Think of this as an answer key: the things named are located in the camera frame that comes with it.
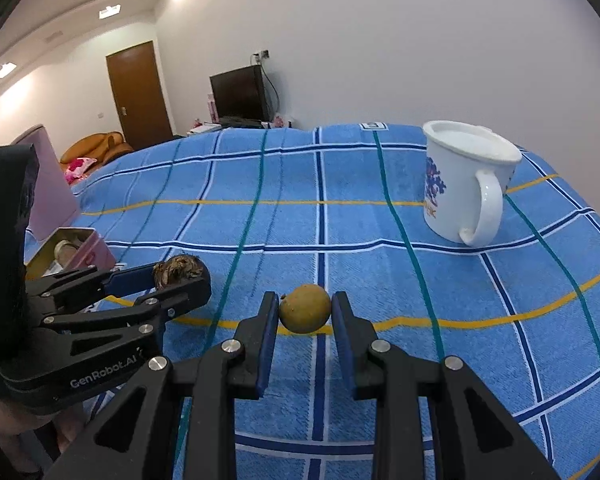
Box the white television stand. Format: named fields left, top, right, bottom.
left=185, top=117, right=296, bottom=136

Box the white mug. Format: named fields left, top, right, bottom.
left=422, top=120, right=523, bottom=247

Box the black power cable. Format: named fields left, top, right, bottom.
left=260, top=59, right=281, bottom=116

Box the orange sofa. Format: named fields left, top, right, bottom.
left=60, top=131, right=133, bottom=163

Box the blue plaid tablecloth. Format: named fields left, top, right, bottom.
left=22, top=121, right=600, bottom=480

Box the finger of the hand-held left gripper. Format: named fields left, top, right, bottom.
left=26, top=263, right=157, bottom=314
left=39, top=276, right=213, bottom=334

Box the person's left hand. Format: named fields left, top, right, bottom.
left=0, top=401, right=87, bottom=479

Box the pink cushion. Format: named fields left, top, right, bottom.
left=62, top=156, right=98, bottom=186

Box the dark wooden door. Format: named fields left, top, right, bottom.
left=105, top=40, right=175, bottom=150

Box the small yellow-brown longan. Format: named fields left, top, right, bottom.
left=279, top=283, right=332, bottom=334

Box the black television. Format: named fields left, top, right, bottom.
left=209, top=65, right=272, bottom=122

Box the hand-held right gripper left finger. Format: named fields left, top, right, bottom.
left=42, top=291, right=281, bottom=480

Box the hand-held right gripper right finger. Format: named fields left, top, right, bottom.
left=331, top=291, right=563, bottom=480

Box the pink kettle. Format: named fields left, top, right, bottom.
left=11, top=123, right=81, bottom=241

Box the pink tin box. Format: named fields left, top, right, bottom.
left=25, top=227, right=117, bottom=281

